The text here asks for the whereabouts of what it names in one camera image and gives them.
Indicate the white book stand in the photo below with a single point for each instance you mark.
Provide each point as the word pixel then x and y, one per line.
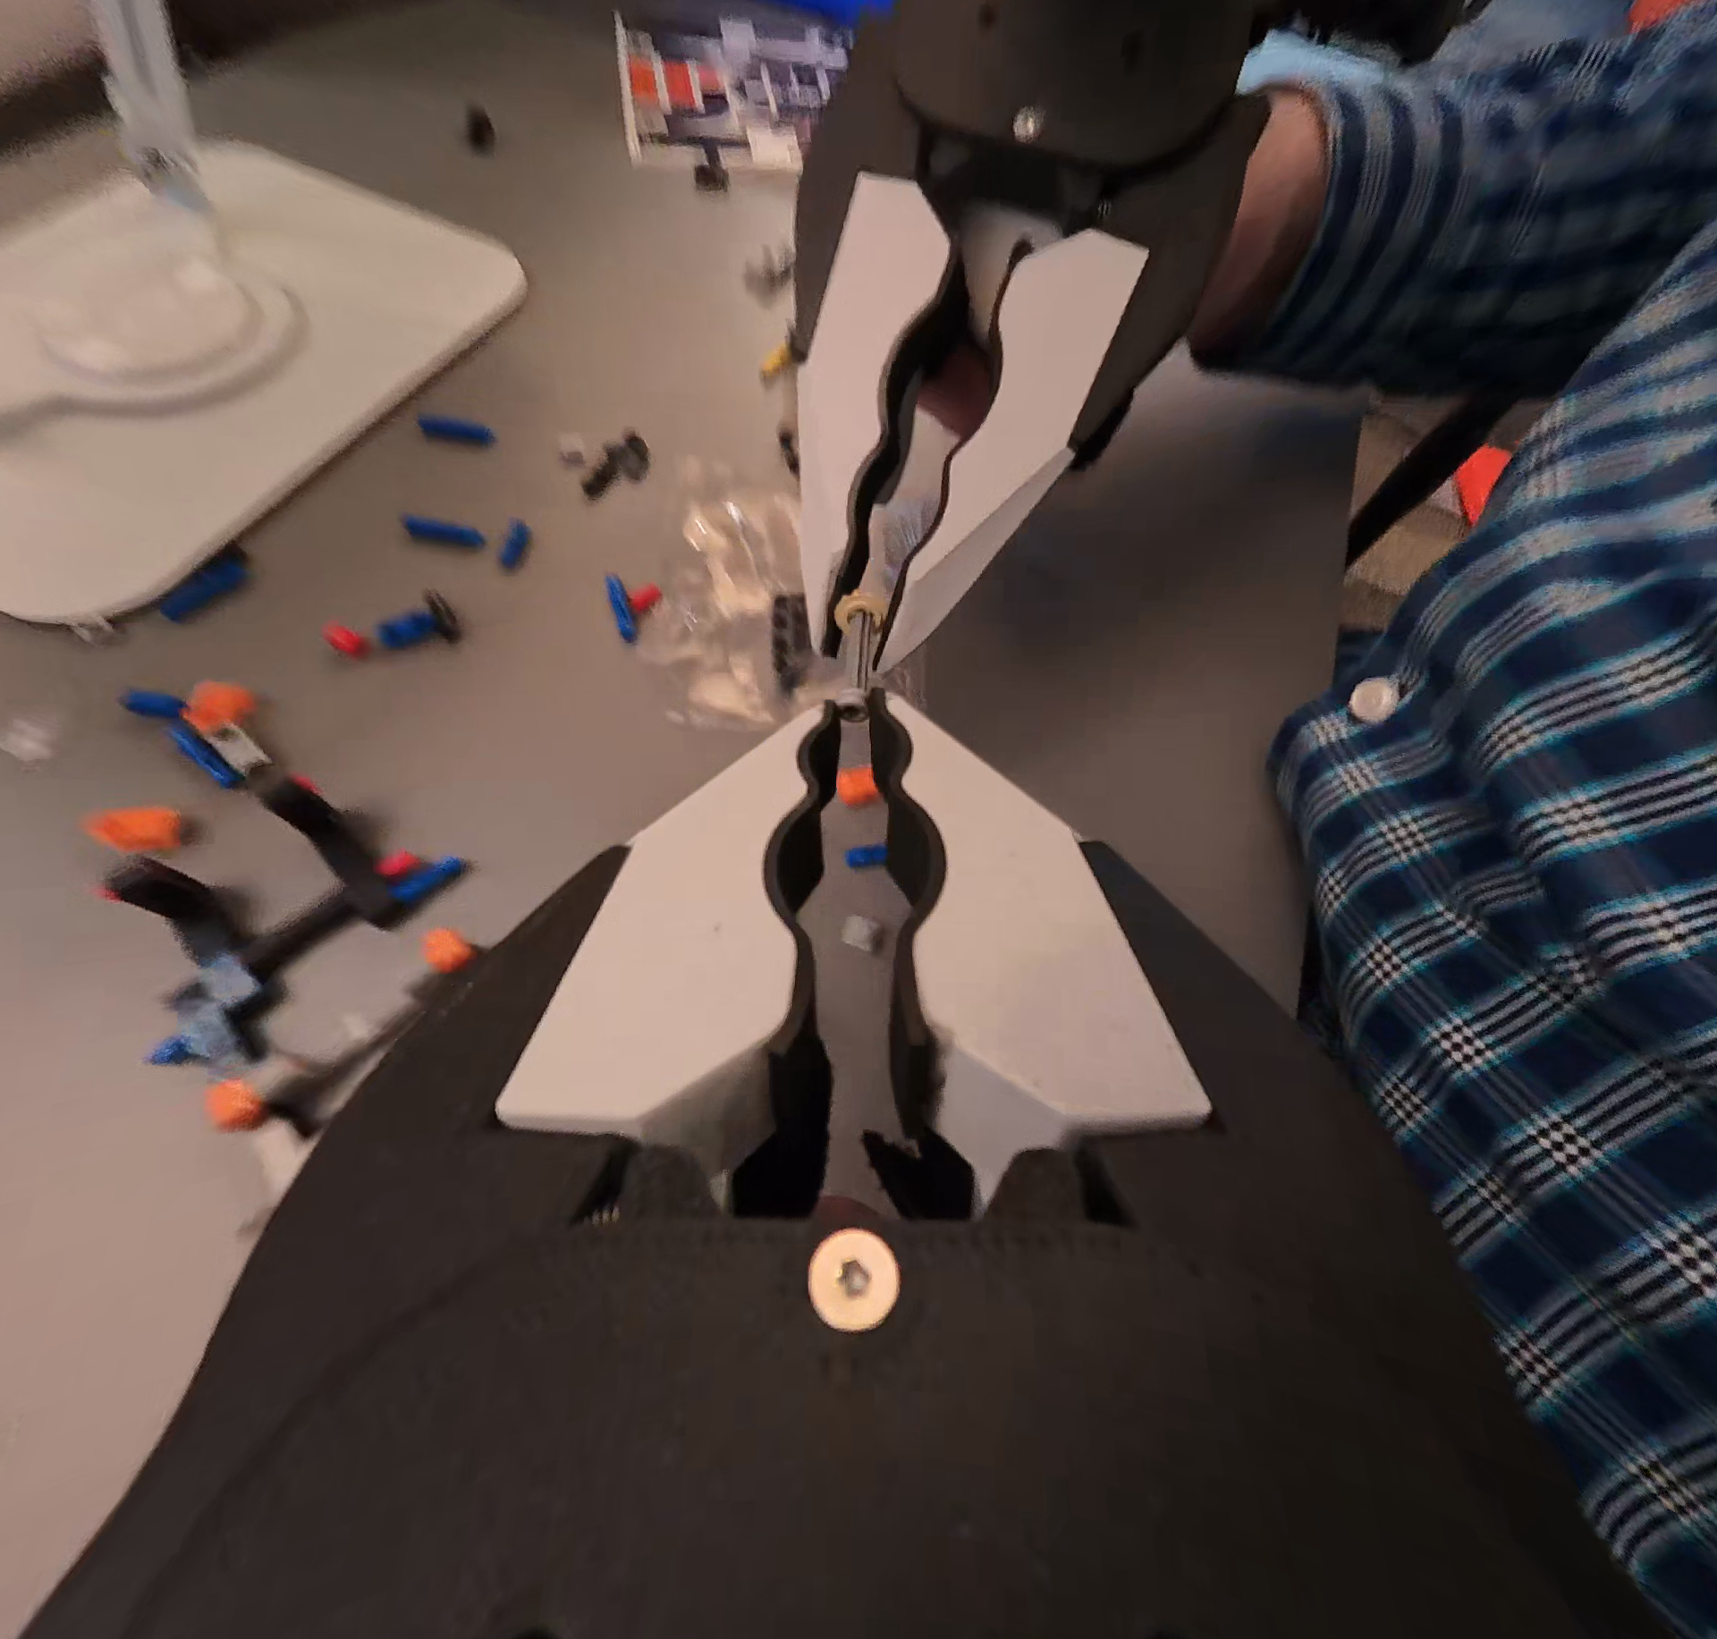
pixel 336 324

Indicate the person's torso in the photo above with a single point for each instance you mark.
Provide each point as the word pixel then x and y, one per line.
pixel 1543 995

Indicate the small grey lego piece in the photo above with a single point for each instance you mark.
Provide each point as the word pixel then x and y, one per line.
pixel 859 930

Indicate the scattered blue lego pins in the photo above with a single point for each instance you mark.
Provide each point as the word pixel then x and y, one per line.
pixel 449 430

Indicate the lego sticker sheet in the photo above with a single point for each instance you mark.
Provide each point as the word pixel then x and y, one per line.
pixel 730 91

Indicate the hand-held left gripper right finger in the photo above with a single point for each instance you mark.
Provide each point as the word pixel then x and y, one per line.
pixel 1060 995

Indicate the tan lego gear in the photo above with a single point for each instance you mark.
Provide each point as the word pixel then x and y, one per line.
pixel 859 610

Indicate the black lego frame assembly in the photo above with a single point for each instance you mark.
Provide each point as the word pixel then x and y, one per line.
pixel 322 834

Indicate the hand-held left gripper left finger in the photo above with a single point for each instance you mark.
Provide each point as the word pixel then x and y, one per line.
pixel 671 982

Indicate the black lego pin connector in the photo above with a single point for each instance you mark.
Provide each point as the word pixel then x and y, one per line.
pixel 617 462

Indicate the person's right forearm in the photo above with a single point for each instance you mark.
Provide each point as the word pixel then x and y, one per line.
pixel 1476 217

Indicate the orange lego connector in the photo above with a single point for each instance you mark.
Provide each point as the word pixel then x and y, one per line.
pixel 221 702
pixel 134 829
pixel 855 785

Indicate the blue lego liftarm black pin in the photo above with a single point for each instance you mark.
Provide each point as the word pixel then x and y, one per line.
pixel 408 629

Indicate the clear plastic bag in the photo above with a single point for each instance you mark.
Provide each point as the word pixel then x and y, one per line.
pixel 725 553

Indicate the small black lego connector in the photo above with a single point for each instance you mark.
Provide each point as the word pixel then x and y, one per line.
pixel 479 127

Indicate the red lego bush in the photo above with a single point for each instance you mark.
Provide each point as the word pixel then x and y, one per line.
pixel 345 641

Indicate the person's right hand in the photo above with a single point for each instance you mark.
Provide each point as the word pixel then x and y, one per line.
pixel 958 392

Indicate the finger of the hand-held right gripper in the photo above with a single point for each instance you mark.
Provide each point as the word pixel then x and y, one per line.
pixel 859 311
pixel 1060 338

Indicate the grey lego connector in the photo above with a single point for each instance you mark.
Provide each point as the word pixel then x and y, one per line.
pixel 238 750

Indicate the grey lego axle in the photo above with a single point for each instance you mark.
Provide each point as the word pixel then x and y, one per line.
pixel 855 660

